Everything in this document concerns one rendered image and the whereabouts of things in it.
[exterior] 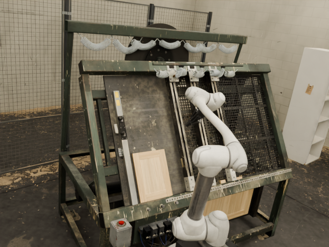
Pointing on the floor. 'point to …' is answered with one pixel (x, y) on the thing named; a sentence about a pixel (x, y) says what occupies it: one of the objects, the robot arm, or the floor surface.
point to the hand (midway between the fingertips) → (188, 123)
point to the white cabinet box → (308, 108)
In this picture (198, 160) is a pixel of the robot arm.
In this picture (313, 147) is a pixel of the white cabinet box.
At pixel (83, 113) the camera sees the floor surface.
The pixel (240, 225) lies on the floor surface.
